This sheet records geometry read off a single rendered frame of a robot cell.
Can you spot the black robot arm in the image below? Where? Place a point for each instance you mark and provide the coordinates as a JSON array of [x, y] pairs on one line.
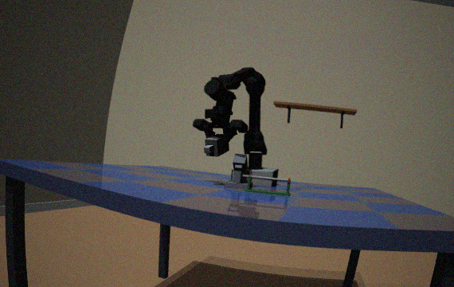
[[254, 83]]

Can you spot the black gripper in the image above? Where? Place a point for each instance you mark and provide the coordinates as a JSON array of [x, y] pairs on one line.
[[229, 128]]

